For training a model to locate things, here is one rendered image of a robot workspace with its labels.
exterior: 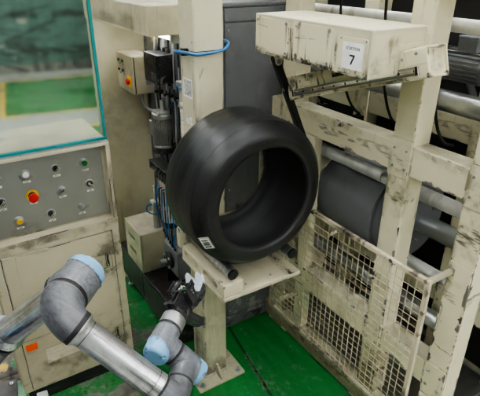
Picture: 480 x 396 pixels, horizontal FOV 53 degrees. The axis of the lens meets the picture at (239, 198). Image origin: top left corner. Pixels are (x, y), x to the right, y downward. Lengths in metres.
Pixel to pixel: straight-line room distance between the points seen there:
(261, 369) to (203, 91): 1.53
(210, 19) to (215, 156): 0.55
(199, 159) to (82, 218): 0.83
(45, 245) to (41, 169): 0.34
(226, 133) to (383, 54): 0.55
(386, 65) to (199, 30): 0.70
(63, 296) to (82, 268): 0.11
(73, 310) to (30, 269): 1.00
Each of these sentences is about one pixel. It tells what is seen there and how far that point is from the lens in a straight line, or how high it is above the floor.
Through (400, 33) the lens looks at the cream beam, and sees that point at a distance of 1.60.
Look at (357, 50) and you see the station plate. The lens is 1.55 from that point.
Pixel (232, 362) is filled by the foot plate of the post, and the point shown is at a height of 0.01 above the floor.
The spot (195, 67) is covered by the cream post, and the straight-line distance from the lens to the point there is 1.88.
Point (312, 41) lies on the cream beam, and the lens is 1.70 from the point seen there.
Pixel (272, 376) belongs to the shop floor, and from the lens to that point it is 2.70.
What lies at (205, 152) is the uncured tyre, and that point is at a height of 1.38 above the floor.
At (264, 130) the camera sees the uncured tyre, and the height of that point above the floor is 1.44.
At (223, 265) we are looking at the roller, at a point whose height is 0.92.
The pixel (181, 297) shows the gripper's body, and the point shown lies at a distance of 1.52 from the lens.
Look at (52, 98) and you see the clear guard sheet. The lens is 2.07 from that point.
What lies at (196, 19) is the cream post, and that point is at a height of 1.77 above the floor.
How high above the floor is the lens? 1.96
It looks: 26 degrees down
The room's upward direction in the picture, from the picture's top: straight up
